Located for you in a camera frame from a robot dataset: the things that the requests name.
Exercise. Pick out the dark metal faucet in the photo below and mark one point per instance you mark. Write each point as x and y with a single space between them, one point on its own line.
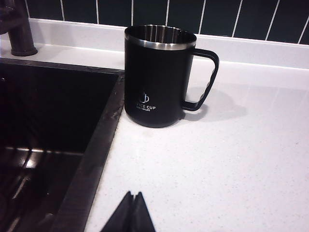
20 31

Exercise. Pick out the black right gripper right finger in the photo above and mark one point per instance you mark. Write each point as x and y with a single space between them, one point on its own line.
143 215

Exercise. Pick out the black mug with steel rim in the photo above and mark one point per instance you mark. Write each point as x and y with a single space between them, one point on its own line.
157 82

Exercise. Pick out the black sink basin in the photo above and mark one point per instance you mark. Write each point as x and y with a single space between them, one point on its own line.
48 135

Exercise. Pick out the white counter backsplash ledge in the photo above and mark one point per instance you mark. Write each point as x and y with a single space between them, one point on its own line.
241 46

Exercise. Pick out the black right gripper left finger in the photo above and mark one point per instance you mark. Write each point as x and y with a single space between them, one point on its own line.
123 215

